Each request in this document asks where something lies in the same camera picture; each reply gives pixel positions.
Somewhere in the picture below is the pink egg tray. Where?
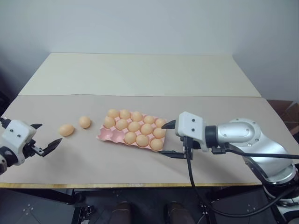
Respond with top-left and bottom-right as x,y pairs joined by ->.
96,112 -> 168,152

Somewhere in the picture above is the dark brown rounded shape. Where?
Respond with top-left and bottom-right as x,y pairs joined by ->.
111,201 -> 133,224
163,201 -> 188,224

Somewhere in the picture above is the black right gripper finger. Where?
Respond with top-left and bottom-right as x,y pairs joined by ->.
159,150 -> 187,160
161,119 -> 177,130

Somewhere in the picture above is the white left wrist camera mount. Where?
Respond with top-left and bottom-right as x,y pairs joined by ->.
0,119 -> 37,165

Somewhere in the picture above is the black table frame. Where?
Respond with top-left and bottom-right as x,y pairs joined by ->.
0,184 -> 281,224

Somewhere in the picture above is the white and black robot body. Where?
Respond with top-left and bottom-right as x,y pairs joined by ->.
261,179 -> 299,224

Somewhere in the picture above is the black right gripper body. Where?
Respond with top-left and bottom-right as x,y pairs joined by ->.
179,136 -> 202,161

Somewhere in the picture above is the black arm cable with plug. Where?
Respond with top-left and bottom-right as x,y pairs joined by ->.
211,143 -> 299,162

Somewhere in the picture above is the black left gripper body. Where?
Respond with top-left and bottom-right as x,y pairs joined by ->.
23,137 -> 45,159

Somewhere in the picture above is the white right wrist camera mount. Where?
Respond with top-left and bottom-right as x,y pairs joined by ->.
175,111 -> 209,153

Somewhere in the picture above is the long black wrist cable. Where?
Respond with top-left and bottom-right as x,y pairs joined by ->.
183,136 -> 299,217

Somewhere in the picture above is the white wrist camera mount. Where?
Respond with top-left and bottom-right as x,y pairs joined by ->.
0,119 -> 37,165
175,111 -> 209,153

